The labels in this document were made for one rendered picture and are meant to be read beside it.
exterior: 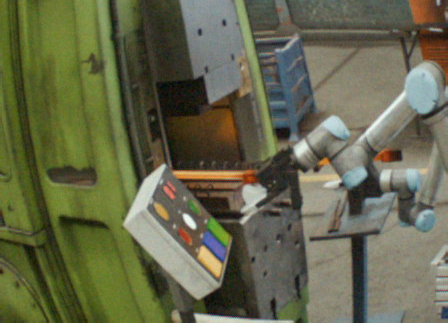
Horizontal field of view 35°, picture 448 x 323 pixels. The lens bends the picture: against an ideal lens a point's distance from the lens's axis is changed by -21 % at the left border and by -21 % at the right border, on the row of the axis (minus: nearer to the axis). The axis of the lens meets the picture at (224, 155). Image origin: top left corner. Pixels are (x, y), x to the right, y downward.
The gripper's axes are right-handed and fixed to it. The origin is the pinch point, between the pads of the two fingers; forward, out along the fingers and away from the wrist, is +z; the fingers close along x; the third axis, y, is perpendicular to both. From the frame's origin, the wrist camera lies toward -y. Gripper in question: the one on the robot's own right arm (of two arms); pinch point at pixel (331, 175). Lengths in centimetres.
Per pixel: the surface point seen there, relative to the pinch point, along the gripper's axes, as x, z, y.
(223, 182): -3.3, 37.3, 1.0
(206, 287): -69, 4, 4
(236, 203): -8.4, 30.6, 5.8
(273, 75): 327, 198, 49
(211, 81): -9.1, 30.6, -33.4
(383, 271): 113, 27, 100
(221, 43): 1, 31, -44
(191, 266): -70, 7, -3
